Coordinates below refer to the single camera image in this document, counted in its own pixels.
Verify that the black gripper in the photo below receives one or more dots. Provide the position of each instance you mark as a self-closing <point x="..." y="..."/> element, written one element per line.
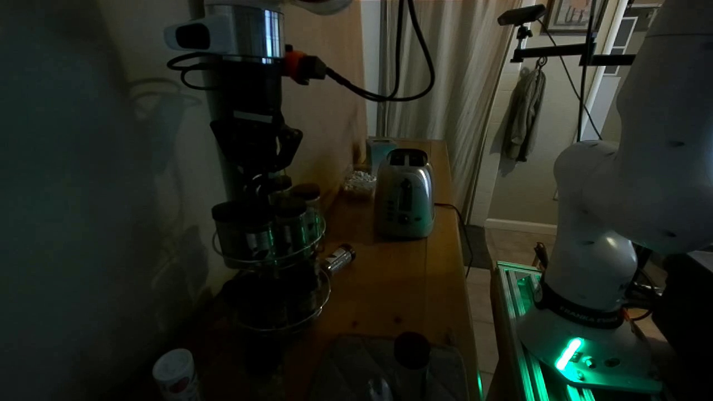
<point x="248" y="102"/>

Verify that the white seasoning container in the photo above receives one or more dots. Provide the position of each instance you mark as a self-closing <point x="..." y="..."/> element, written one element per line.
<point x="175" y="371"/>

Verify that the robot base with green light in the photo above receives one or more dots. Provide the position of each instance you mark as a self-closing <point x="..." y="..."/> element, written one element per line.
<point x="571" y="354"/>

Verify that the white crumpled cloth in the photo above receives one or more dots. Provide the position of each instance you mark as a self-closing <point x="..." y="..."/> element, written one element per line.
<point x="359" y="184"/>

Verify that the blue cup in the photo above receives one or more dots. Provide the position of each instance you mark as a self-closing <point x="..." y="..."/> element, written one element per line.
<point x="379" y="152"/>

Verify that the silver toaster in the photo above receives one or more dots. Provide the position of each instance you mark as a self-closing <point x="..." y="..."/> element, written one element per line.
<point x="403" y="198"/>

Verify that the light curtain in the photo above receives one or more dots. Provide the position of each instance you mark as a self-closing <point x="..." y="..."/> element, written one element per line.
<point x="452" y="112"/>

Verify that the black cup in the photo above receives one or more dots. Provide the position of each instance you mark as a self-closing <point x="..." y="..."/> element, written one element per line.
<point x="413" y="351"/>

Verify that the grey hanging towel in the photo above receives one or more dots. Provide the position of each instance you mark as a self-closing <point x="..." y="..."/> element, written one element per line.
<point x="523" y="114"/>

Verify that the black box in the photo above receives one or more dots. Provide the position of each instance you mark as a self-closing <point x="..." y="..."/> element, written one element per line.
<point x="691" y="312"/>

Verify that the black camera on bracket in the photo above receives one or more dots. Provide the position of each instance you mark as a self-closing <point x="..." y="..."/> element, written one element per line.
<point x="571" y="52"/>

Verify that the framed wall picture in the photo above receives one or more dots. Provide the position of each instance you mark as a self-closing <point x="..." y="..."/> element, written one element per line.
<point x="576" y="14"/>

